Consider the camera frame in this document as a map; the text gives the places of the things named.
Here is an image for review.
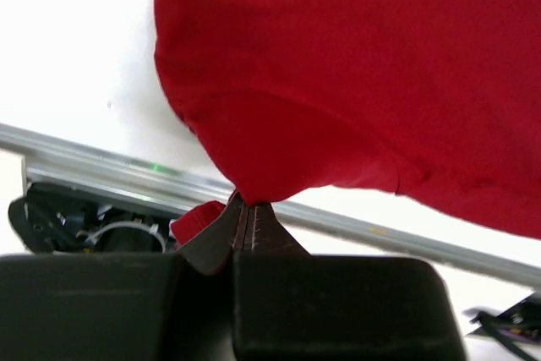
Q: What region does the red t shirt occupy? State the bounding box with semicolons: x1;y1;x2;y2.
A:
154;0;540;238

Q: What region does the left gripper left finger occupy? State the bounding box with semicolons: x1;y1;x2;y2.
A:
171;190;244;275

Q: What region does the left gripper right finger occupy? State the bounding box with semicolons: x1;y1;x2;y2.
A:
244;204;309;255

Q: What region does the aluminium frame rail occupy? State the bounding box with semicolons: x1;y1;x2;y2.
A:
1;124;540;288

